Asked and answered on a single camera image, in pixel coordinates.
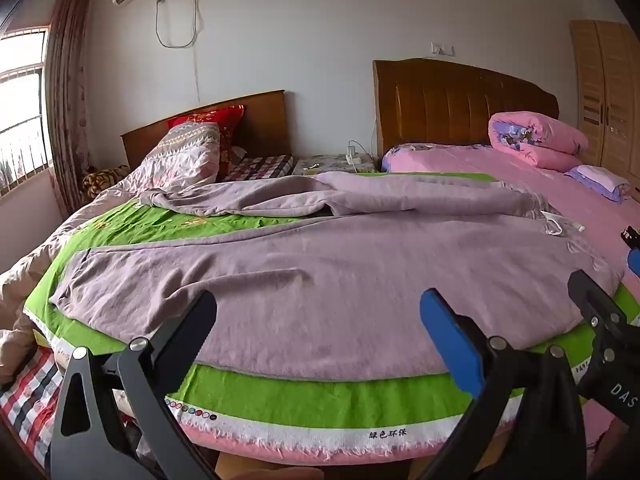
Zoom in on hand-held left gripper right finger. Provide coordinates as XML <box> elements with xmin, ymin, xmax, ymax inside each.
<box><xmin>419</xmin><ymin>287</ymin><xmax>594</xmax><ymax>480</ymax></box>

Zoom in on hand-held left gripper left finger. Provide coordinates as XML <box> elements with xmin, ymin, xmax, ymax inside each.
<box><xmin>45</xmin><ymin>290</ymin><xmax>218</xmax><ymax>480</ymax></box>

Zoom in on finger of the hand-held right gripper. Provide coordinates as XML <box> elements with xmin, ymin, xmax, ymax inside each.
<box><xmin>620</xmin><ymin>226</ymin><xmax>640</xmax><ymax>277</ymax></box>
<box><xmin>567</xmin><ymin>270</ymin><xmax>637</xmax><ymax>356</ymax></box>

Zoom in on light purple pants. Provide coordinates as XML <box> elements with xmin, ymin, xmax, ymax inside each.
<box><xmin>50</xmin><ymin>170</ymin><xmax>626</xmax><ymax>383</ymax></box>

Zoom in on folded purple cloth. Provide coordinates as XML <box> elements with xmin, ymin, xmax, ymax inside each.
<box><xmin>565</xmin><ymin>164</ymin><xmax>632</xmax><ymax>205</ymax></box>

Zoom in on green printed blanket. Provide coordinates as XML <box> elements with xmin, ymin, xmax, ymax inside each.
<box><xmin>22</xmin><ymin>172</ymin><xmax>640</xmax><ymax>466</ymax></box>

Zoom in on pink bed sheet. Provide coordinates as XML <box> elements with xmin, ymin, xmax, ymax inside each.
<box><xmin>382</xmin><ymin>143</ymin><xmax>640</xmax><ymax>461</ymax></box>

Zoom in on folded pink quilt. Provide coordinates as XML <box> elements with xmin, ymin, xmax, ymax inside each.
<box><xmin>488</xmin><ymin>112</ymin><xmax>590</xmax><ymax>172</ymax></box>

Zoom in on white pink patterned quilt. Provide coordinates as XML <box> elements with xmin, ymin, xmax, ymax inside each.
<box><xmin>0</xmin><ymin>122</ymin><xmax>223</xmax><ymax>386</ymax></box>

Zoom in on leopard print cushion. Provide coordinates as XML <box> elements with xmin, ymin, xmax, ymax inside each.
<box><xmin>81</xmin><ymin>165</ymin><xmax>131</xmax><ymax>202</ymax></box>

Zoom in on light wooden wardrobe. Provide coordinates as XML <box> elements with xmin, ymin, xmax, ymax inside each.
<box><xmin>570</xmin><ymin>19</ymin><xmax>640</xmax><ymax>182</ymax></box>

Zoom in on red plaid bed sheet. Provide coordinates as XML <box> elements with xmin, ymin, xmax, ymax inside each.
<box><xmin>0</xmin><ymin>152</ymin><xmax>297</xmax><ymax>466</ymax></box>

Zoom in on red embroidered pillow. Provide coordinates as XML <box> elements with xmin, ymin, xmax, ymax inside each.
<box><xmin>166</xmin><ymin>105</ymin><xmax>247</xmax><ymax>181</ymax></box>

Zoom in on cloth-covered nightstand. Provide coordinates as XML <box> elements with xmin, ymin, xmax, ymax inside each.
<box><xmin>292</xmin><ymin>152</ymin><xmax>376</xmax><ymax>177</ymax></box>

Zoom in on plain wooden headboard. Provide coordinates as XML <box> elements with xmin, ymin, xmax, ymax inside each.
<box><xmin>120</xmin><ymin>90</ymin><xmax>294</xmax><ymax>171</ymax></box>

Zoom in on floral curtain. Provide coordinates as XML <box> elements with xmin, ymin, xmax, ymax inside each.
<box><xmin>45</xmin><ymin>0</ymin><xmax>95</xmax><ymax>219</ymax></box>

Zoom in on barred window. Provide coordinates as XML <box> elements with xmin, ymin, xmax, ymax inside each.
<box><xmin>0</xmin><ymin>26</ymin><xmax>52</xmax><ymax>197</ymax></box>

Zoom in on air conditioner power cable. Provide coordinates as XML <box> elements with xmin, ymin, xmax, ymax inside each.
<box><xmin>155</xmin><ymin>0</ymin><xmax>204</xmax><ymax>104</ymax></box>

